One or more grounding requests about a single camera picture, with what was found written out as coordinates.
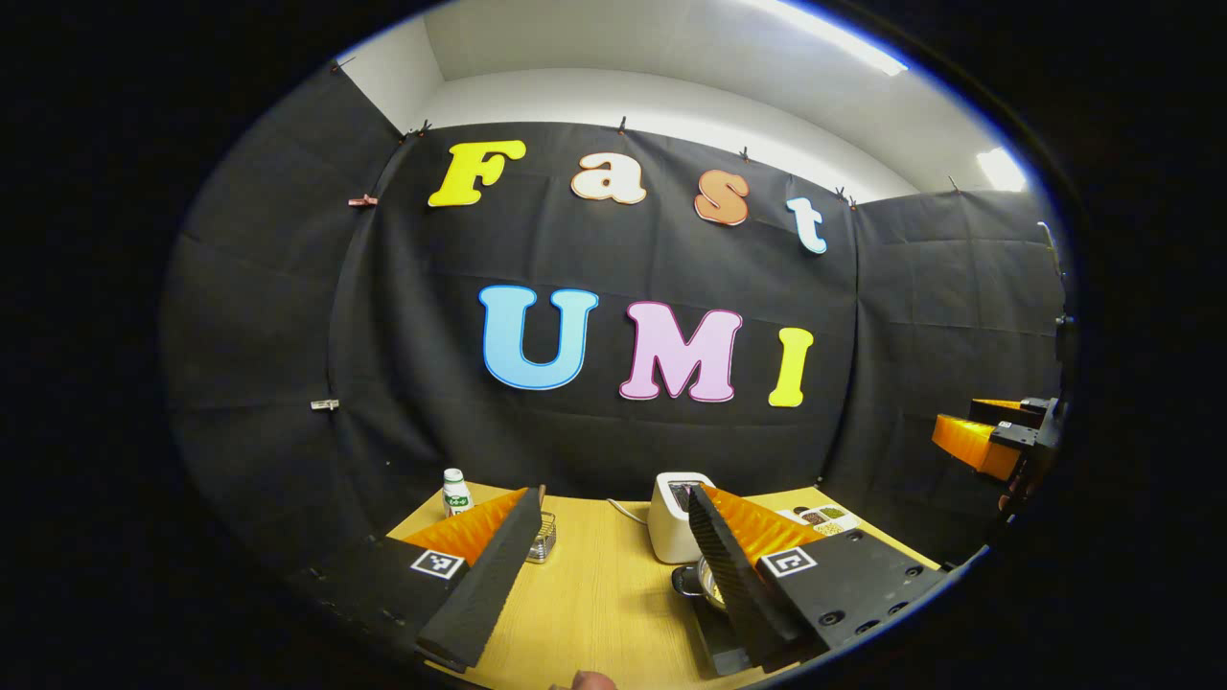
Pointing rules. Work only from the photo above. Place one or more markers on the white drink bottle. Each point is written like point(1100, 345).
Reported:
point(457, 496)

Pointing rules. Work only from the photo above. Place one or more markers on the white toaster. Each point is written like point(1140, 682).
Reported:
point(668, 527)

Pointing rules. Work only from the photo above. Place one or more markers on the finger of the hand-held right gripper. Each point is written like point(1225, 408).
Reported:
point(973, 443)
point(1011, 414)

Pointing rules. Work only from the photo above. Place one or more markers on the row of black clips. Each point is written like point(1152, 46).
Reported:
point(621, 125)

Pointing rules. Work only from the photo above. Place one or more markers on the stainless steel pot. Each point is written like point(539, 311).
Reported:
point(707, 583)

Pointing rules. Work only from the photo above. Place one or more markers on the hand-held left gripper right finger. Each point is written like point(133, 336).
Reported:
point(733, 585)

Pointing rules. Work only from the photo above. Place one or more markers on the short ceiling light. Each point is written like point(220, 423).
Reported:
point(1002, 169)

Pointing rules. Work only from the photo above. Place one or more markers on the red clip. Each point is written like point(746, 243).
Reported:
point(363, 200)

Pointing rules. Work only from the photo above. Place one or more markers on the white divided grain tray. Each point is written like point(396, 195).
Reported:
point(829, 517)

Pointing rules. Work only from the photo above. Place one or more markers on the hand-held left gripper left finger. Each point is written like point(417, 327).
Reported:
point(498, 575)

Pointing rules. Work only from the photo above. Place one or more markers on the black induction cooktop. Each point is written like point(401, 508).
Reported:
point(721, 644)

